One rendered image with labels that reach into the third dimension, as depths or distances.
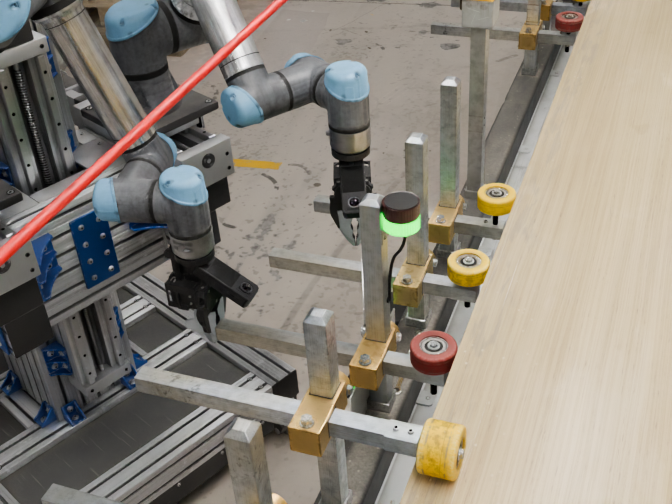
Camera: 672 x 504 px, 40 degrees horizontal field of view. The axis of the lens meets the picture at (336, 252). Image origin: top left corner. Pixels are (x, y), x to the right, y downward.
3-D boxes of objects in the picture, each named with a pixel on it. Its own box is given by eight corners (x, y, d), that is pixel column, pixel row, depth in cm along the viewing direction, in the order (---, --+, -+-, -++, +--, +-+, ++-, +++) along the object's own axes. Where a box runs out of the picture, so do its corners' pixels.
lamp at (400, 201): (381, 313, 156) (377, 207, 144) (391, 293, 160) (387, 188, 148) (414, 319, 154) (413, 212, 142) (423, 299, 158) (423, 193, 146)
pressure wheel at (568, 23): (570, 44, 278) (574, 7, 271) (585, 53, 271) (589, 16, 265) (547, 49, 275) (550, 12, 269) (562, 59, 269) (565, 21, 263)
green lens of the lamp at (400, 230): (378, 233, 146) (377, 221, 145) (389, 213, 151) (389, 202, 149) (414, 239, 144) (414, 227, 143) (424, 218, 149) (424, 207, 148)
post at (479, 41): (463, 198, 229) (467, 26, 203) (468, 188, 233) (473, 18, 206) (481, 200, 227) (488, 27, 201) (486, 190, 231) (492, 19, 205)
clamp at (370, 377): (349, 386, 160) (348, 364, 157) (374, 337, 170) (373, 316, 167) (380, 392, 158) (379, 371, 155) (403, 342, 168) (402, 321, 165)
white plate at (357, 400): (350, 437, 166) (347, 397, 160) (393, 345, 186) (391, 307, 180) (353, 438, 166) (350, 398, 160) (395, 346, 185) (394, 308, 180)
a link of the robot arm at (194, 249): (219, 220, 160) (198, 246, 154) (222, 241, 163) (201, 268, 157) (181, 213, 163) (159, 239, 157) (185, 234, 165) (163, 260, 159)
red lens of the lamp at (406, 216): (377, 220, 145) (377, 208, 143) (389, 200, 149) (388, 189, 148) (414, 225, 143) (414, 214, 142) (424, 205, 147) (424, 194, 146)
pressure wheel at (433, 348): (405, 403, 159) (404, 353, 152) (418, 372, 165) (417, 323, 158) (450, 413, 156) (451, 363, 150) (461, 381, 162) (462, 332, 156)
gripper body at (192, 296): (188, 285, 173) (178, 232, 166) (229, 293, 170) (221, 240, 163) (168, 310, 167) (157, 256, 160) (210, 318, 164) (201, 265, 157)
